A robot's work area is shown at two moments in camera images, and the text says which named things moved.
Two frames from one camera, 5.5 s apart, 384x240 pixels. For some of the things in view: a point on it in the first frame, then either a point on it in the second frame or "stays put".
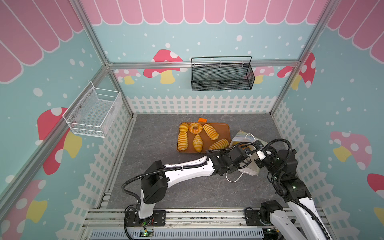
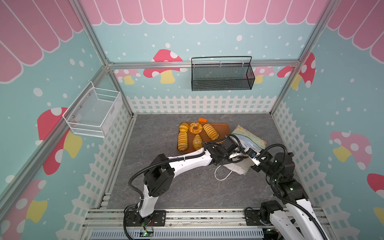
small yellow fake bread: (197, 143) stays put
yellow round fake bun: (183, 127) stays put
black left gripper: (237, 166) -> (230, 160)
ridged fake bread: (211, 131) stays put
